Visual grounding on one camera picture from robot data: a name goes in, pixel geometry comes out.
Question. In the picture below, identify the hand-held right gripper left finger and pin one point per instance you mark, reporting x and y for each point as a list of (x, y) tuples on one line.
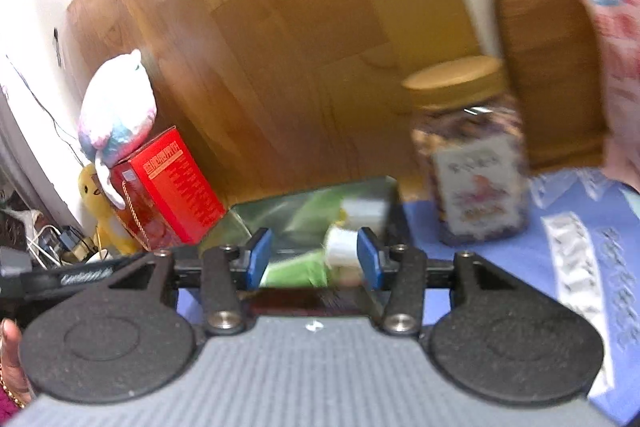
[(260, 259)]

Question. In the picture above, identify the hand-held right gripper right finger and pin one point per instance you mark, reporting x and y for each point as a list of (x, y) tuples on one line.
[(369, 259)]

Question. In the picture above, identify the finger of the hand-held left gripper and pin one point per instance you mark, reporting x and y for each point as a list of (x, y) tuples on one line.
[(117, 267)]

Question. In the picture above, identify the green snack packet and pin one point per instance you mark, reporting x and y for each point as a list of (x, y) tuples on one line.
[(295, 272)]

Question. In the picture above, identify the black cardboard box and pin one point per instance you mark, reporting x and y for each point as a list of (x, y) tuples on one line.
[(240, 217)]

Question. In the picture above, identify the person's left hand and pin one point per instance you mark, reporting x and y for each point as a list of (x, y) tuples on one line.
[(7, 347)]

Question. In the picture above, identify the yellow plush toy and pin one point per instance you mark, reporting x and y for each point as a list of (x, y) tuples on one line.
[(102, 212)]

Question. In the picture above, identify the red gift box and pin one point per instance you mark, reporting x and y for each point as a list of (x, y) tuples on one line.
[(172, 187)]

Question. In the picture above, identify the nut jar with wooden lid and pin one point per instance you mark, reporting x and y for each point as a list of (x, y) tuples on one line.
[(470, 187)]

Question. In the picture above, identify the blue printed blanket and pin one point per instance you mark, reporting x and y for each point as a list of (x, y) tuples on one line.
[(525, 267)]

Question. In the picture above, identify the pink white blue plush toy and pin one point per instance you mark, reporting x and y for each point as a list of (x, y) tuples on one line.
[(117, 107)]

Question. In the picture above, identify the wooden headboard panel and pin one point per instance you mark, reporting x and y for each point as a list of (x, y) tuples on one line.
[(280, 32)]

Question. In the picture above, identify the woven wooden board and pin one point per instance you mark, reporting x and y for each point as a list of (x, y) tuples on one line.
[(545, 72)]

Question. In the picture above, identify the pink snack bag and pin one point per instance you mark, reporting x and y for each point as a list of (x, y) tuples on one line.
[(620, 57)]

